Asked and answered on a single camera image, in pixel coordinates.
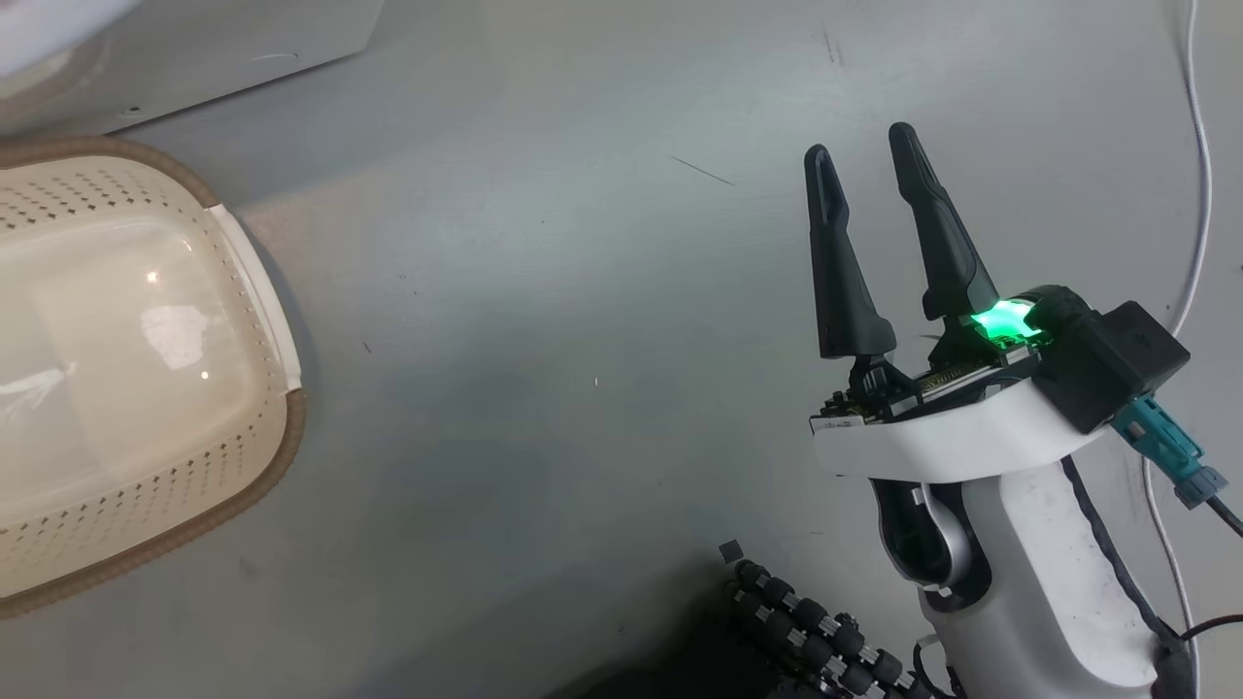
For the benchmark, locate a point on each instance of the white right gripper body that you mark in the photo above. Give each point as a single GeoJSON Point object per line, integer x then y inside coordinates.
{"type": "Point", "coordinates": [961, 442]}

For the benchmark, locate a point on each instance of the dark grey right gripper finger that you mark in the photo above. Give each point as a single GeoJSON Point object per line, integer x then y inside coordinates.
{"type": "Point", "coordinates": [942, 233]}
{"type": "Point", "coordinates": [840, 282]}

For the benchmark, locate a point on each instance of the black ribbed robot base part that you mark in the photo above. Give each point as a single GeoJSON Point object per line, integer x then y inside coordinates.
{"type": "Point", "coordinates": [806, 621]}

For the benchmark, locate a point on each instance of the white washing machine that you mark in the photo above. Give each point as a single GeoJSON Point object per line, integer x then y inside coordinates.
{"type": "Point", "coordinates": [243, 49]}

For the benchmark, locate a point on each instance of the cream perforated laundry basket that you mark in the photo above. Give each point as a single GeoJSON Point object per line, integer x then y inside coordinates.
{"type": "Point", "coordinates": [126, 388]}

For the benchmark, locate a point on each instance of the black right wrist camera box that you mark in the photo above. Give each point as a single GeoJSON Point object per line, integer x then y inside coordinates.
{"type": "Point", "coordinates": [1117, 359]}

